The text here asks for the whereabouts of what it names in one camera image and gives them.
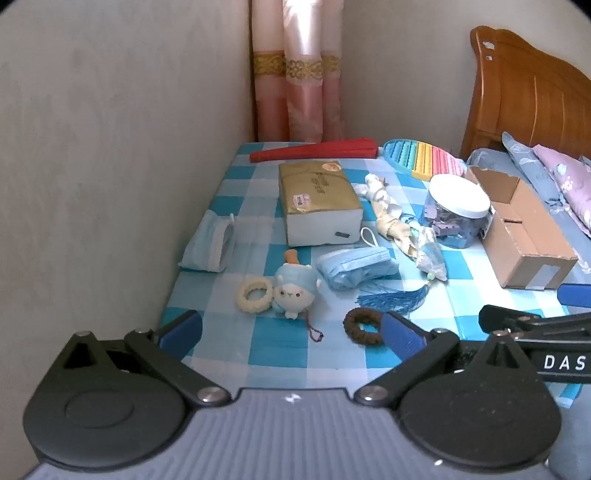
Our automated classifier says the pink patterned pillow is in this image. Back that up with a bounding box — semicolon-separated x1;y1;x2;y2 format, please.
533;144;591;237

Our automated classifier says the blue checkered tablecloth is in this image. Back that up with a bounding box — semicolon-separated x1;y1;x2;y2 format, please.
159;141;583;408

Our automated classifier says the cardboard box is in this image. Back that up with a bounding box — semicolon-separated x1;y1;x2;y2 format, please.
464;165;579;291

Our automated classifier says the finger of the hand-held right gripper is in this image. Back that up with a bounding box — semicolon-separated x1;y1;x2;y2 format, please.
479;305;591;343
557;283;591;309

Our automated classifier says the pink gold-trimmed curtain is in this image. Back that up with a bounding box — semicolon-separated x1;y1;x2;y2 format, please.
249;0;345;143

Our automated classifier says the cream hair ring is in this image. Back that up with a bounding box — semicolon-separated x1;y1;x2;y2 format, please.
238;277;276;315

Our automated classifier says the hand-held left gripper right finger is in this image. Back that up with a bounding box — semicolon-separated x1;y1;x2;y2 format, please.
355;311;536;408

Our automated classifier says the brown hair ring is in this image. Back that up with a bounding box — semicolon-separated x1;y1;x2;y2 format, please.
343;308;387;346

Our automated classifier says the wooden bed headboard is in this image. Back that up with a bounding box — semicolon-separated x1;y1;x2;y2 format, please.
460;25;591;160

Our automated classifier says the clear jar with white lid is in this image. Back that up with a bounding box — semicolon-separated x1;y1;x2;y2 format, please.
425;174;491;250

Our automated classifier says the blue plush toy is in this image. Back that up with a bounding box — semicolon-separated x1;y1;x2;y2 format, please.
272;249;325;343

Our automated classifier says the rainbow pop bubble toy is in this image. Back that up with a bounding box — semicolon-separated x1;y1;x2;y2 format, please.
383;138;468;181

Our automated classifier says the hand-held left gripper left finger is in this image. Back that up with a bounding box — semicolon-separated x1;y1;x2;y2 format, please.
60;310;232;408

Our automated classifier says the blue tassel sachet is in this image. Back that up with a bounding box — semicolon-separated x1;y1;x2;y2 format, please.
358;226;448;320

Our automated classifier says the gold tissue pack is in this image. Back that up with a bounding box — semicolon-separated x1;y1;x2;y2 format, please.
278;160;363;247

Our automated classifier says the blue patterned pillow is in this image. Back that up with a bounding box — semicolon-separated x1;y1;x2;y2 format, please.
501;131;591;234

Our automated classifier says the red folded fan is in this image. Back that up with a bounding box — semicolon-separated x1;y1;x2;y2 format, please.
249;137;378;163

